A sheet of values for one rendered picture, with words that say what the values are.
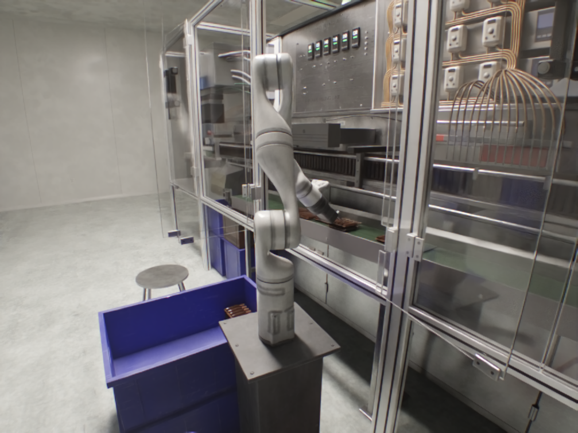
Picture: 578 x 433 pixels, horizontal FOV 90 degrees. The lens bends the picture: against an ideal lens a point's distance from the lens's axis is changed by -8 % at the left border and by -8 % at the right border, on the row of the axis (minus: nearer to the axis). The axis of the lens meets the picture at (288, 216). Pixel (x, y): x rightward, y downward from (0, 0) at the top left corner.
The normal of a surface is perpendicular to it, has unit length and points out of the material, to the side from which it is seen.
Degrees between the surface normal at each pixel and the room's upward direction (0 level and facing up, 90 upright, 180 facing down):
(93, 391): 0
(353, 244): 90
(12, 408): 0
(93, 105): 90
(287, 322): 90
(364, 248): 90
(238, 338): 0
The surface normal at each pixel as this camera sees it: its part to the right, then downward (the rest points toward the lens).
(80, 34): 0.55, 0.22
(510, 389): -0.84, 0.15
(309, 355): 0.00, -0.96
